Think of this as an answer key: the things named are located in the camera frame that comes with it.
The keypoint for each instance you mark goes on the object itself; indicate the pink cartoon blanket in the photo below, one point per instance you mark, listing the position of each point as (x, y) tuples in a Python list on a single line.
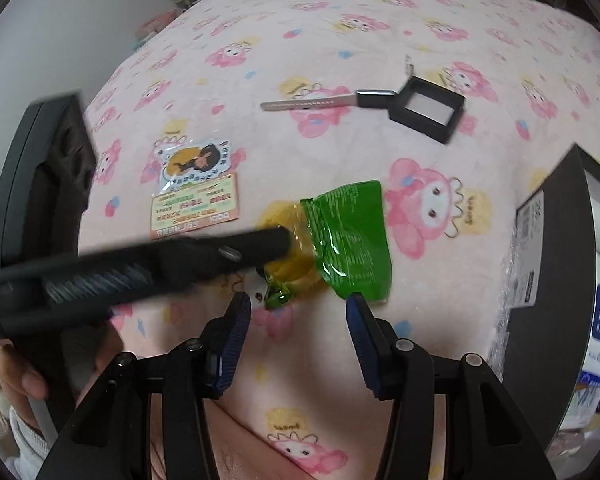
[(531, 74)]

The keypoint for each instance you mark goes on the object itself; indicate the small black square box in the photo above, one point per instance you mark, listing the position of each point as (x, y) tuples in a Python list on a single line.
[(427, 108)]

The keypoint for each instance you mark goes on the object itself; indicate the black storage box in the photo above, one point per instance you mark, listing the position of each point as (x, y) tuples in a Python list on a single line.
[(552, 293)]

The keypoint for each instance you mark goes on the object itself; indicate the green snack packet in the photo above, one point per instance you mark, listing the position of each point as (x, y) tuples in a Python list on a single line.
[(337, 239)]

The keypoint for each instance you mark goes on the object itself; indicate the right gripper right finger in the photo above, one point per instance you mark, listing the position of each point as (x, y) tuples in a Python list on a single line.
[(373, 340)]

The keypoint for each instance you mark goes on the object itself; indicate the cartoon sticker card packet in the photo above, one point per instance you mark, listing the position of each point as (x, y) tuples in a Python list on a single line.
[(197, 185)]

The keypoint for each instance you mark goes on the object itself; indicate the person's left hand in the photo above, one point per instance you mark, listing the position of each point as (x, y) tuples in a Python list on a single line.
[(20, 383)]

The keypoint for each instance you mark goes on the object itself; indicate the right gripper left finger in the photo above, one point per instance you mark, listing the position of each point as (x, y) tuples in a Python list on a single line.
[(222, 341)]

